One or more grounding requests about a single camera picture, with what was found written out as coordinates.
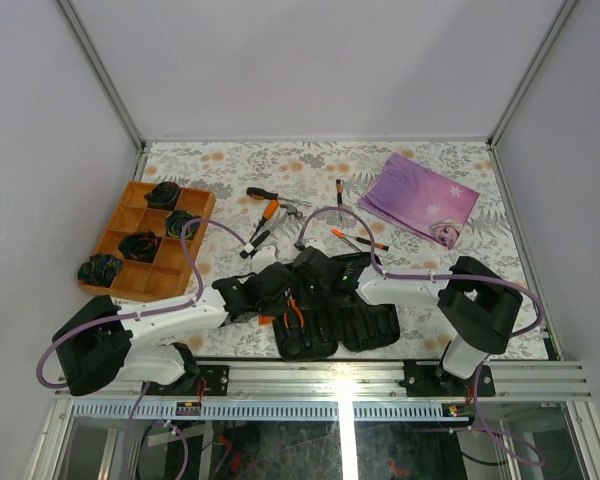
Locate orange handled pliers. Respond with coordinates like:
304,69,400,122
283,296,305,330

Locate black plastic tool case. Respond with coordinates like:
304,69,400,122
272,253,400,361

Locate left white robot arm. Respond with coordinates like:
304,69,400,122
52,262,295,397

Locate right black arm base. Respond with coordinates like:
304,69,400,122
399,360,496,398

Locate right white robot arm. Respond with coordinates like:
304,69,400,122
291,247,522,395

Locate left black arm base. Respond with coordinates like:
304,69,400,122
174,364,230,398

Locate orange tipped metal file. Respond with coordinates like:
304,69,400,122
331,228,363,253

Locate orange black utility tool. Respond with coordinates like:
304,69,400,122
354,236,390,252

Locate orange compartment tray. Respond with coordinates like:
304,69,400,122
78,181,216,301

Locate small claw hammer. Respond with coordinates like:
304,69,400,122
240,204,304,259

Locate small precision screwdriver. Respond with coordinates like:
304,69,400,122
335,179,344,223

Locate dark rolled band middle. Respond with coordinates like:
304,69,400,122
165,209,198,241

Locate dark rolled band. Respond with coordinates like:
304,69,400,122
118,231,161,263
144,181,181,211
165,209,198,241

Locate dark rolled band lower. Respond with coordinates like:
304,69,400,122
118,231,161,263

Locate dark rolled band top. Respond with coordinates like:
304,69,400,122
144,181,181,211

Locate purple printed pouch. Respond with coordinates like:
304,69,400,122
358,154,480,250

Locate dark rolled band outside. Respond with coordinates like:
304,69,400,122
77,253,123,288

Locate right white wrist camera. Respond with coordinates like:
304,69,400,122
294,238,325,251

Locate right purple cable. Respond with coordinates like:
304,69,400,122
294,205,547,469

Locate purple cable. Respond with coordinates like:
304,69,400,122
294,205,547,469
35,217,256,480

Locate orange handled screwdriver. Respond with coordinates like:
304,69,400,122
240,200,279,258

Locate black handled screwdriver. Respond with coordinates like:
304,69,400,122
246,187,312,207

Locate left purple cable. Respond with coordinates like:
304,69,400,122
35,217,256,480

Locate aluminium front rail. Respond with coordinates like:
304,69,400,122
51,361,592,423

